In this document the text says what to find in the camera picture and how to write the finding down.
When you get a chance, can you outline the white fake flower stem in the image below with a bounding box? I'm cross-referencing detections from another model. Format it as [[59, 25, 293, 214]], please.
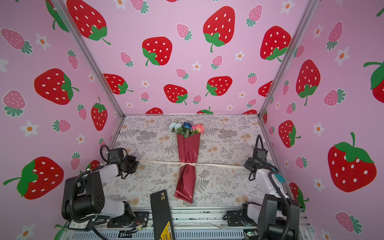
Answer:
[[169, 122, 194, 139]]

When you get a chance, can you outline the beige ribbon pile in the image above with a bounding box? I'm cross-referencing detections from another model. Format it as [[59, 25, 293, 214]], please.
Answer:
[[139, 160, 245, 169]]

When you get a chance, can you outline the dark red wrapping paper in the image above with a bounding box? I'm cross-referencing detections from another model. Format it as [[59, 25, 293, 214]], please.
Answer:
[[175, 134, 201, 204]]

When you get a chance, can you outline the large pink fake rose stem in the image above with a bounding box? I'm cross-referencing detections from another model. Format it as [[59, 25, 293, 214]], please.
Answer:
[[196, 124, 205, 134]]

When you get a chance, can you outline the blue fake rose stem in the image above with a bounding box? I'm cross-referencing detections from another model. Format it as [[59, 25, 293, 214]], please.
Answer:
[[183, 122, 192, 129]]

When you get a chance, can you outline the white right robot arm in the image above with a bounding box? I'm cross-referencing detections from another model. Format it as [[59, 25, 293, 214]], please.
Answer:
[[223, 135, 300, 240]]

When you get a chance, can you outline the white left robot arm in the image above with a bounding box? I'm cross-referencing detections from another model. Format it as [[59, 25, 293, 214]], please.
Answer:
[[61, 145, 146, 232]]

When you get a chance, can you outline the teal flat stick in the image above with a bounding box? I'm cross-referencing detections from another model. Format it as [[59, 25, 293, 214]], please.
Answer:
[[275, 174, 286, 184]]

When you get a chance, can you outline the black flat device yellow label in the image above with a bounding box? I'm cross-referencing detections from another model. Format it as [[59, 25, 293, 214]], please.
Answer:
[[150, 190, 176, 240]]

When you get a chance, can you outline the black framed analog clock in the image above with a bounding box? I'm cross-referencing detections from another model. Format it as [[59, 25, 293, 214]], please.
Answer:
[[67, 220, 94, 232]]

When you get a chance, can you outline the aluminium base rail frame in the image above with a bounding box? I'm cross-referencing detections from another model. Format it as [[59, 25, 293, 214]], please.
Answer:
[[58, 205, 316, 240]]

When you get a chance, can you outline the aluminium corner post right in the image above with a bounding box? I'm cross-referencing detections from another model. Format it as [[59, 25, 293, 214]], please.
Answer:
[[258, 0, 320, 120]]

